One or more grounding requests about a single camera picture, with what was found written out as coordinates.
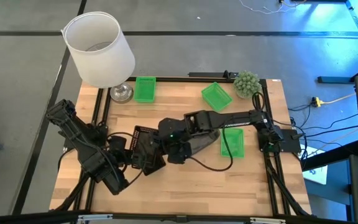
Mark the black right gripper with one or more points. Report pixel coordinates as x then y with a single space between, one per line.
174 143

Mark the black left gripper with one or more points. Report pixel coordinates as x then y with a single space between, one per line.
120 161

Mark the smoky translucent plastic bin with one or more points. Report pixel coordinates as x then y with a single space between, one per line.
207 140

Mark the green mesh plastic basket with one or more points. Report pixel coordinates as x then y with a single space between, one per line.
236 146
145 91
216 96

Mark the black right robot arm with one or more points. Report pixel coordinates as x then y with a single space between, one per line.
228 119

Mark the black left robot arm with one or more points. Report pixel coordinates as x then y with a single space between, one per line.
85 149

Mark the silver lamp base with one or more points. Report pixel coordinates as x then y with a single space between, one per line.
121 92

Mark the black mounting bar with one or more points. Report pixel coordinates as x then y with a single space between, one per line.
210 75

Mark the white lamp shade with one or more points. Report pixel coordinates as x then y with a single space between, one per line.
104 62

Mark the green artificial potted plant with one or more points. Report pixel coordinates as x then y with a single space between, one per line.
247 84

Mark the black rig beam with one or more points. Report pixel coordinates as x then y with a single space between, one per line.
26 217

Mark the white paper sheet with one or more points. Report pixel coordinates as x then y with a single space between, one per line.
317 174

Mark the black metal stand foot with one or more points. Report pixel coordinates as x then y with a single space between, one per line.
334 79

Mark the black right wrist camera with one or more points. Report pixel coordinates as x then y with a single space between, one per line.
179 156

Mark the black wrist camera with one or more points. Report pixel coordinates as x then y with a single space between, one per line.
179 156
117 143

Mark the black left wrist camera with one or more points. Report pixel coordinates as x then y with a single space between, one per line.
117 143

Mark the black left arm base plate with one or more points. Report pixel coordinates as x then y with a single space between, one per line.
73 143

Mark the black aluminium table frame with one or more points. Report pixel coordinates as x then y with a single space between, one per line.
179 79

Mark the silver beam bracket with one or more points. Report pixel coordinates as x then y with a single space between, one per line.
95 216
267 220

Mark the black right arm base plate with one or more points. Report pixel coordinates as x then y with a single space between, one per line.
291 143

